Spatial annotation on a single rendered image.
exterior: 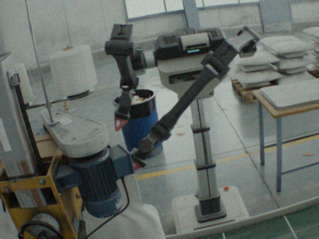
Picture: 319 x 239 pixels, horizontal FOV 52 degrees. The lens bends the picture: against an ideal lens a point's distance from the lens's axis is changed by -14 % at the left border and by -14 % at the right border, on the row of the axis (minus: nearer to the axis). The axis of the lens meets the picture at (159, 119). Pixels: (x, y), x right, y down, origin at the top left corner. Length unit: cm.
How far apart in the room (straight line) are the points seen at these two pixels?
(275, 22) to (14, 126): 945
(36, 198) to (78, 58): 52
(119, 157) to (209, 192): 124
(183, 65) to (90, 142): 85
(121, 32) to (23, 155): 59
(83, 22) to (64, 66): 836
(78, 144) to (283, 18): 942
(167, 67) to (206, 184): 88
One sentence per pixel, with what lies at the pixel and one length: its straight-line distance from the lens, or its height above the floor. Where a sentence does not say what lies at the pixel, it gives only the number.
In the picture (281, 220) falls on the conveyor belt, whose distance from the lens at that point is 231.
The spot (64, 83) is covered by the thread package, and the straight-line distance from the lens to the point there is 130.
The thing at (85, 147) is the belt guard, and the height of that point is 140.
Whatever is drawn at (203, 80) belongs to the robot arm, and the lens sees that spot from 150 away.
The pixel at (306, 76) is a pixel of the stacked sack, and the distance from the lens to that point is 534.
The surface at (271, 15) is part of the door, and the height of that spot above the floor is 49.
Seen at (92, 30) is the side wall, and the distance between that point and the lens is 963.
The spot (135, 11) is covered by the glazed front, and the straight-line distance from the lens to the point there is 951.
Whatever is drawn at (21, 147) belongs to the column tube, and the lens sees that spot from 121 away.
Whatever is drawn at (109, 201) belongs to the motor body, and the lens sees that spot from 133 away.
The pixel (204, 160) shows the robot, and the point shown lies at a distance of 234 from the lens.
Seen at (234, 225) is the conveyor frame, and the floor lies 40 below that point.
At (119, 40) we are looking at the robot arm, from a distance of 137.
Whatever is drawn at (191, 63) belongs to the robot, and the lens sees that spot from 191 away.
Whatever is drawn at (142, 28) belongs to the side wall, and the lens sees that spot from 958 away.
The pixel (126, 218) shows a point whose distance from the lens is 180.
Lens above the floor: 188
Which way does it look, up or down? 22 degrees down
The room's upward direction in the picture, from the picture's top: 11 degrees counter-clockwise
